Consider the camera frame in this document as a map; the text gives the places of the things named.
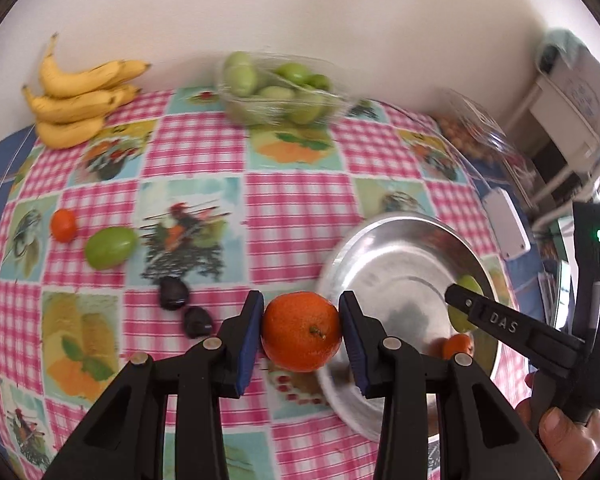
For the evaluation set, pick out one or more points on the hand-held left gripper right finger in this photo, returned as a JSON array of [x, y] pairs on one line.
[[354, 347]]

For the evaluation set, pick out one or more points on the bag of green plums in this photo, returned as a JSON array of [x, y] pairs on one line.
[[280, 110]]

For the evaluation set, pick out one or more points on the small tangerine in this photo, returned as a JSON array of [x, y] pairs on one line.
[[457, 346], [63, 225]]

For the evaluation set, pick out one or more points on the green plum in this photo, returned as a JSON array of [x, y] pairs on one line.
[[111, 246], [469, 284]]

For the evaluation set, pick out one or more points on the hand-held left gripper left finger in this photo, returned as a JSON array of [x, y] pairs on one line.
[[247, 342]]

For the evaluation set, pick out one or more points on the white appliance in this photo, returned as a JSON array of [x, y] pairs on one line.
[[565, 110]]

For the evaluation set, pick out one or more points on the pile of green plums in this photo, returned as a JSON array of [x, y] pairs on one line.
[[242, 77]]

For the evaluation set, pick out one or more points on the clear container of small fruits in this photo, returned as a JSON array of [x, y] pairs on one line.
[[460, 132]]

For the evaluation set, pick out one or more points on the round metal bowl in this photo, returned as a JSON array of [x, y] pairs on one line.
[[405, 270]]

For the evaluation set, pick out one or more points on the dark purple plum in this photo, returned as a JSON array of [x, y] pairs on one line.
[[197, 321], [174, 292]]

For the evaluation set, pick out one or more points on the large orange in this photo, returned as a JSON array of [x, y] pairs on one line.
[[300, 330]]

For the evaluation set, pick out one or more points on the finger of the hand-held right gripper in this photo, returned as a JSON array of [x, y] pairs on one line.
[[505, 322]]

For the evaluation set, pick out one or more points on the person's right hand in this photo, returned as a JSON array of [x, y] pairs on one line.
[[570, 445]]

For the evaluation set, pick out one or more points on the yellow banana bunch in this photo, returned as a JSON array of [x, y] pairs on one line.
[[75, 105]]

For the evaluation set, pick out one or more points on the blue plaid cloth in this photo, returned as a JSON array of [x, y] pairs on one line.
[[0, 160]]

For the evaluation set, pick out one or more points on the teal cloth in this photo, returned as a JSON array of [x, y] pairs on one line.
[[562, 42]]

